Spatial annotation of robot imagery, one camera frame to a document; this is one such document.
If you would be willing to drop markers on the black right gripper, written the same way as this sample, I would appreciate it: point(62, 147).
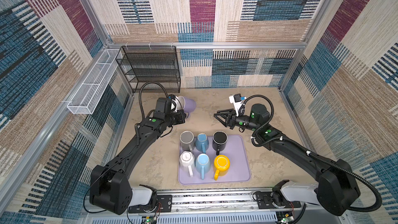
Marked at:
point(229, 120)

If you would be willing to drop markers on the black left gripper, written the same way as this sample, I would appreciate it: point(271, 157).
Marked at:
point(180, 114)

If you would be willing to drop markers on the lavender purple mug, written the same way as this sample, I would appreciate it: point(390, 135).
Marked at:
point(188, 105)

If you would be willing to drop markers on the black mug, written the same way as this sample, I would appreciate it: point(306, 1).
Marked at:
point(219, 142)

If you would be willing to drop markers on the teal blue patterned mug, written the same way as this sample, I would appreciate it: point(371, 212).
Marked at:
point(202, 142)

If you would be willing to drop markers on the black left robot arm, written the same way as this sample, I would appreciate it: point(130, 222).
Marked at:
point(110, 188)

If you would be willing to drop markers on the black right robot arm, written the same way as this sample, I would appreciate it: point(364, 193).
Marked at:
point(336, 186)

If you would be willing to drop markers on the grey mug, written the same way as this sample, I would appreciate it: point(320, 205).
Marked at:
point(187, 142)

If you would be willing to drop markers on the white mug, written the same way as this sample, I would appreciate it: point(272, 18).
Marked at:
point(187, 163)

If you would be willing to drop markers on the yellow mug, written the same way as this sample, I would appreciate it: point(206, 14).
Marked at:
point(221, 166)

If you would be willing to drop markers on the light blue mug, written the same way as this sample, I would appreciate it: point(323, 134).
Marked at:
point(202, 165)

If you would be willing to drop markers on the lavender silicone tray mat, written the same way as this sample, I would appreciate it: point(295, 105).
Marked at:
point(239, 170)

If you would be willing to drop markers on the black wire mesh shelf rack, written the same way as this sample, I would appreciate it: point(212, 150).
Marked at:
point(143, 64)

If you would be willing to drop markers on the aluminium front rail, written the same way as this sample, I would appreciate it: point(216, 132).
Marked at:
point(217, 206)

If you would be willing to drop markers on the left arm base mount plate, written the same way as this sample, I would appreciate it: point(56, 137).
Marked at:
point(158, 203)

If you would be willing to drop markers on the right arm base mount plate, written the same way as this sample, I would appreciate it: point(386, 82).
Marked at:
point(270, 200)

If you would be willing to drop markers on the white wire mesh basket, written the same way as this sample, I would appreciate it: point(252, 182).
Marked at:
point(89, 93)

